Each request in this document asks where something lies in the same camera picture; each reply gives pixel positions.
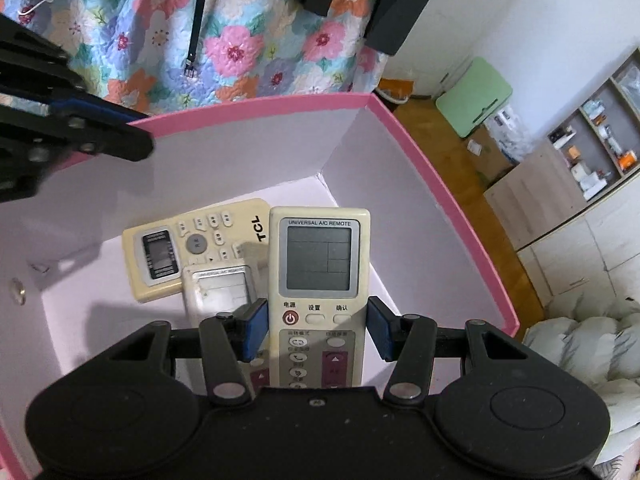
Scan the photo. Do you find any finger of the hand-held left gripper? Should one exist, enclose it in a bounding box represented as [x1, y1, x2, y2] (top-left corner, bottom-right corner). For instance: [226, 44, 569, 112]
[0, 12, 87, 96]
[0, 92, 154, 162]

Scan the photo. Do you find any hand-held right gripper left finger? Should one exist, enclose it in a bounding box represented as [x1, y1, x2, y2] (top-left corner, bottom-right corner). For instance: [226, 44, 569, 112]
[107, 298, 269, 407]

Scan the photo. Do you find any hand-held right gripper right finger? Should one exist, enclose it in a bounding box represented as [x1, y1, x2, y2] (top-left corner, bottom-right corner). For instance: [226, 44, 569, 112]
[366, 296, 531, 407]

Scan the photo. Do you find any white remote control with screen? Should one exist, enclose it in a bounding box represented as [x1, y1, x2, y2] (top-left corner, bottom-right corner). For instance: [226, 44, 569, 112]
[181, 258, 271, 392]

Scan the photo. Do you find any cream remote control with screen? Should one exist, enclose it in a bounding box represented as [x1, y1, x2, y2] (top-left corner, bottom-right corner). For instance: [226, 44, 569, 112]
[268, 206, 372, 390]

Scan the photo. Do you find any yellowed remote control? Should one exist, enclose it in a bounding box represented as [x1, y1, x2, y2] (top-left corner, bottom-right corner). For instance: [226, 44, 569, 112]
[122, 198, 271, 303]

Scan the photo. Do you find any pink cardboard box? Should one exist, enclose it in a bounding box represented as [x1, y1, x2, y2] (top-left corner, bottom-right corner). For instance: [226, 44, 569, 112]
[0, 92, 521, 480]

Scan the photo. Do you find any black belt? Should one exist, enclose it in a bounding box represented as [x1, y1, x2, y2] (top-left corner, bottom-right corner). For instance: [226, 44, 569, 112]
[184, 0, 213, 78]

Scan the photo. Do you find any floral quilt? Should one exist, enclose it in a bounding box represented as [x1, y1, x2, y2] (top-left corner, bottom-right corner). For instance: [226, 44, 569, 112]
[0, 0, 401, 116]

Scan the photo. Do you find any brown cardboard box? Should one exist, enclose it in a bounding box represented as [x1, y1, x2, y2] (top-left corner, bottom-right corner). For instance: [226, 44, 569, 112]
[467, 125, 516, 186]

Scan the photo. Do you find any grey puffer jacket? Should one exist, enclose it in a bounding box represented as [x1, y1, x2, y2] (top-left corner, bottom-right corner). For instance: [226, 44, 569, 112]
[522, 300, 640, 461]

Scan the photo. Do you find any wooden shelf unit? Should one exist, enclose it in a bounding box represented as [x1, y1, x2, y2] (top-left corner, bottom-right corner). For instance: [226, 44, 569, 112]
[482, 47, 640, 251]

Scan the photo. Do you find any light wooden wardrobe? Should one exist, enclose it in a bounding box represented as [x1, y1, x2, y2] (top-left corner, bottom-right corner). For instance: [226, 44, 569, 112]
[515, 170, 640, 321]

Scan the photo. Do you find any green folding table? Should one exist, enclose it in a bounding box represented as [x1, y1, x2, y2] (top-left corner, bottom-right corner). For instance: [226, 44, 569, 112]
[435, 56, 513, 138]

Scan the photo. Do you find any white door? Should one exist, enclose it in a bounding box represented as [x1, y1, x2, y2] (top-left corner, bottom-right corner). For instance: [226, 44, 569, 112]
[385, 0, 501, 96]

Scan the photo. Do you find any dark grey shirt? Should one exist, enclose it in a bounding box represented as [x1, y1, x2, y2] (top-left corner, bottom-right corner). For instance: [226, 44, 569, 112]
[362, 0, 457, 56]

